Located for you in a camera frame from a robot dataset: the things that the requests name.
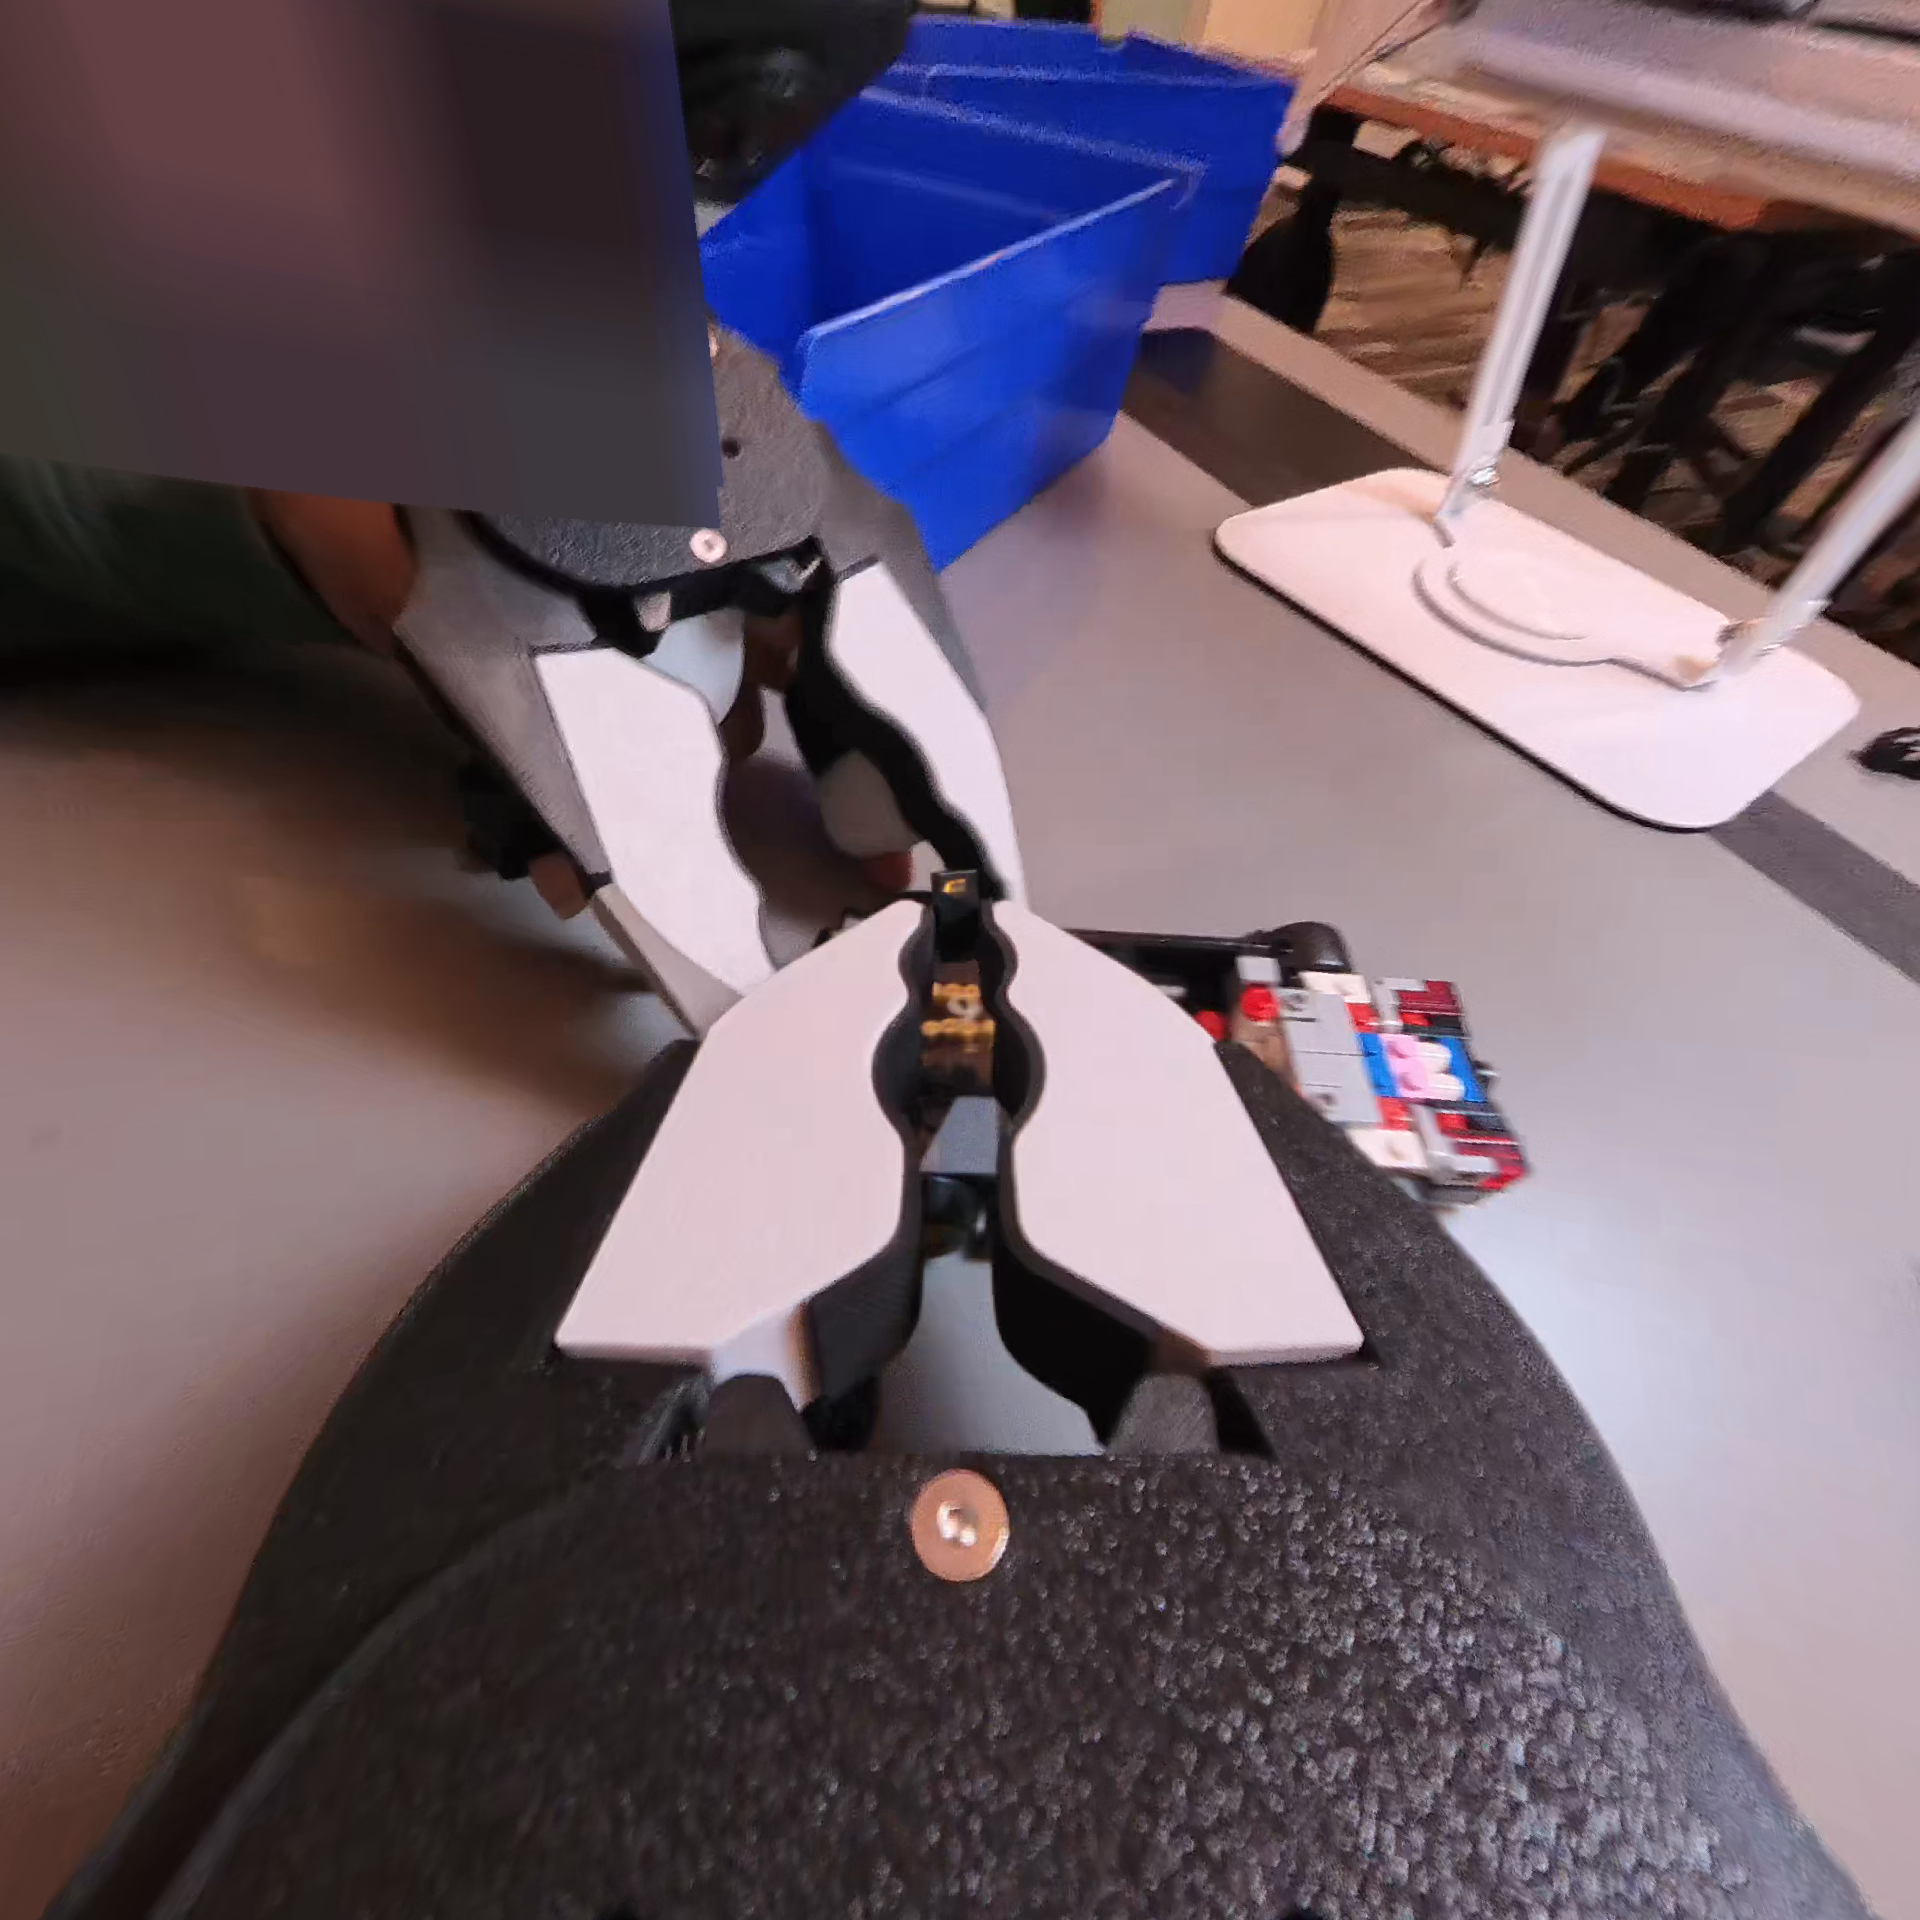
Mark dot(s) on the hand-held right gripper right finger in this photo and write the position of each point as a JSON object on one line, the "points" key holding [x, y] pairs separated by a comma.
{"points": [[1171, 1200]]}

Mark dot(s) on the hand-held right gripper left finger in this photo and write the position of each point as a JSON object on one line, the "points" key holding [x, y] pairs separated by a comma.
{"points": [[750, 1200]]}

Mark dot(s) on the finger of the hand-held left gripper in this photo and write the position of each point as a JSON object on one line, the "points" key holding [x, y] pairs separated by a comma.
{"points": [[921, 691], [645, 797]]}

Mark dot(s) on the black lego car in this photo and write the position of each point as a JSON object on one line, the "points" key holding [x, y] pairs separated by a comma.
{"points": [[1394, 1079]]}

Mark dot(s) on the blue plastic bin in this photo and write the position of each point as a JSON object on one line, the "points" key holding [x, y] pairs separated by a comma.
{"points": [[975, 375], [1141, 120]]}

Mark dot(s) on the person's left forearm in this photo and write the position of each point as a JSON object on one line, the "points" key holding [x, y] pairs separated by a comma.
{"points": [[120, 569]]}

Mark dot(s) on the small black lego piece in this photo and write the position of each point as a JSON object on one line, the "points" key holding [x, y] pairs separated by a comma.
{"points": [[1893, 751]]}

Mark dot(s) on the white monitor stand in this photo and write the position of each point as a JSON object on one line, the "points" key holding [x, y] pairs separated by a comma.
{"points": [[1576, 675]]}

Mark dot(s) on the wooden table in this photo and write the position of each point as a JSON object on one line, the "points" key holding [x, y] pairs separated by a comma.
{"points": [[1650, 181]]}

